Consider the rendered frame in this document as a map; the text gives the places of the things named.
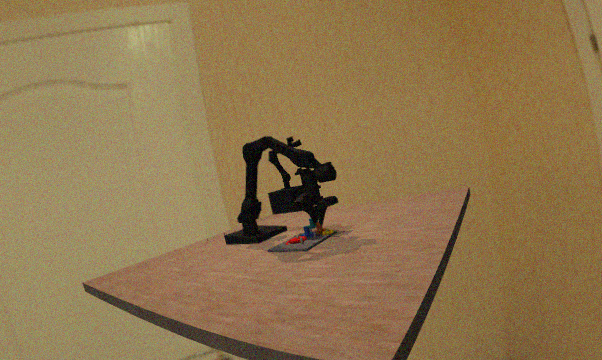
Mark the red gear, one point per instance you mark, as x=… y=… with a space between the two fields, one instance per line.
x=297 y=240

